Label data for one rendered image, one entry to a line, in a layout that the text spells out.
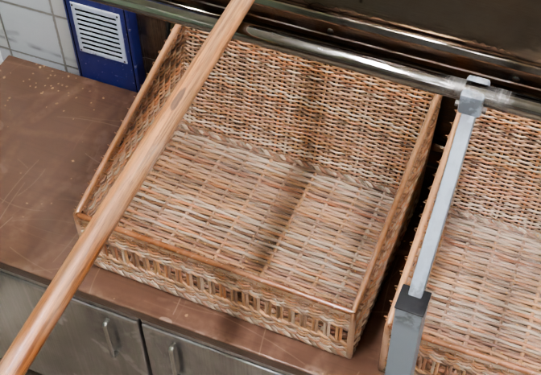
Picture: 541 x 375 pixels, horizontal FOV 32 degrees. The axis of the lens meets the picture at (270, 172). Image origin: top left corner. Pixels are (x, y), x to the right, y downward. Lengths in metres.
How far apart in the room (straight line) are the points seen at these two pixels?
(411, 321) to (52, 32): 1.20
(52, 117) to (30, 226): 0.30
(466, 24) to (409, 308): 0.59
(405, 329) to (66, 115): 1.04
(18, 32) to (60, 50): 0.11
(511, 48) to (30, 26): 1.11
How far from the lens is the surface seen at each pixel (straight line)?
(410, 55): 1.83
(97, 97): 2.17
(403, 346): 1.43
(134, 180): 1.18
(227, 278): 1.68
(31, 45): 2.32
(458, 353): 1.60
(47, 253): 1.91
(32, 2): 2.21
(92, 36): 2.12
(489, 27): 1.72
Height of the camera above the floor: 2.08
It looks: 49 degrees down
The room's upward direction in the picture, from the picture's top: 1 degrees counter-clockwise
